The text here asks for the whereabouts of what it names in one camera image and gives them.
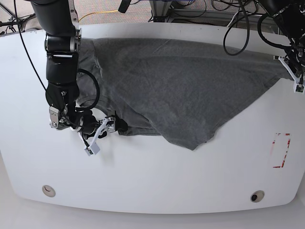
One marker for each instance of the grey T-shirt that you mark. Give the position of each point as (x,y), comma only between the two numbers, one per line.
(184,91)

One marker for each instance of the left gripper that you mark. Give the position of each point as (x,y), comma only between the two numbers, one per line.
(293,63)

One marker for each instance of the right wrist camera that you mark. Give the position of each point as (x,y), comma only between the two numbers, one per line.
(92,149)

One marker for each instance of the red tape rectangle marking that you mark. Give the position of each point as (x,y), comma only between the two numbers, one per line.
(279,150)

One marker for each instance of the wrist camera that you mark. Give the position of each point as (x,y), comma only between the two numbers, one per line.
(299,88)
(92,149)

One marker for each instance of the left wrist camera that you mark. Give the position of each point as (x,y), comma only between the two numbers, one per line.
(299,88)

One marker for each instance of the aluminium table leg frame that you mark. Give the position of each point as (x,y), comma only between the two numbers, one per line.
(159,10)

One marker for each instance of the table grommet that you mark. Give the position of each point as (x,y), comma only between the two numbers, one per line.
(48,191)
(257,196)

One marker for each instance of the right table grommet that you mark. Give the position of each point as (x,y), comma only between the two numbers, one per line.
(257,196)

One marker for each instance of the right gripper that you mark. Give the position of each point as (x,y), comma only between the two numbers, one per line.
(88,126)

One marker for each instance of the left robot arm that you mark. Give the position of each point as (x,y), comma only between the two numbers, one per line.
(289,16)

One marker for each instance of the left table grommet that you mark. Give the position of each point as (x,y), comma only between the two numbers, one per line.
(48,191)

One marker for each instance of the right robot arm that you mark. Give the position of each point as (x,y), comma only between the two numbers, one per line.
(63,39)

